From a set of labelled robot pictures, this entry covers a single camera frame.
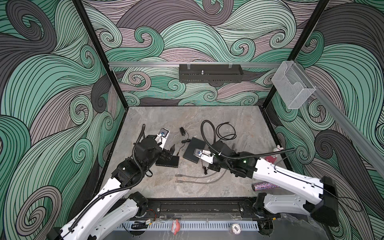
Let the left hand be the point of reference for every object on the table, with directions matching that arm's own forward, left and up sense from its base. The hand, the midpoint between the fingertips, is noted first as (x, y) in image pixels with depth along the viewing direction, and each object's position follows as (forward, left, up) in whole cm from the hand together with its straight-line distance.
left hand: (165, 139), depth 71 cm
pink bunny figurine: (+2, -64, -23) cm, 68 cm away
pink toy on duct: (-33, -7, -19) cm, 39 cm away
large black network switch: (+15, -15, -30) cm, 36 cm away
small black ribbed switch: (-2, -3, -24) cm, 24 cm away
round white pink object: (-34, -33, -18) cm, 50 cm away
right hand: (-4, -21, -7) cm, 22 cm away
